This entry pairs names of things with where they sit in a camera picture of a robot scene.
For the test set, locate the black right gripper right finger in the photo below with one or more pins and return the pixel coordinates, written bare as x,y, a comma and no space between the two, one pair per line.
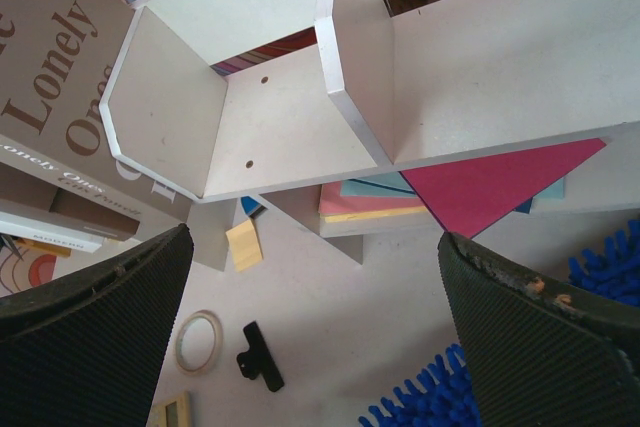
540,352

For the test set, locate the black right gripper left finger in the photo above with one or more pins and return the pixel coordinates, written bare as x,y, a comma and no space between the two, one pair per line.
87,348

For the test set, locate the blue microfiber duster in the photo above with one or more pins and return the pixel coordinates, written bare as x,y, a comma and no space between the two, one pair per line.
442,395

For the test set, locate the black detached gripper part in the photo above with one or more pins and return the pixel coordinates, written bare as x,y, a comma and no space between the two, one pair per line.
257,360

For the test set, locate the white wooden bookshelf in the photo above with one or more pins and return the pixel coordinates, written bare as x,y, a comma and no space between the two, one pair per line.
216,99

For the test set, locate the white Mademoiselle book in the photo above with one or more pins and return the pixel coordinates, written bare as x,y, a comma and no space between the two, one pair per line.
35,230

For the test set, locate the brown Fredonia book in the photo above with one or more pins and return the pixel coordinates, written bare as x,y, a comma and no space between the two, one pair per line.
27,196

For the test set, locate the small wooden block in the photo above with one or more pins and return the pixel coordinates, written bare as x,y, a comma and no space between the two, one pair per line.
244,245

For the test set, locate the blue black small eraser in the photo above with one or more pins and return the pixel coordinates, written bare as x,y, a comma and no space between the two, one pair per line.
251,207

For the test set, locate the teal paper sheets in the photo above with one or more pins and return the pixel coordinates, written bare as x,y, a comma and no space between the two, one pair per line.
383,195

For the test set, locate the taupe Lonely Ones book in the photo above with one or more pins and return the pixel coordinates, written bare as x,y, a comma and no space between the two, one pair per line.
56,59

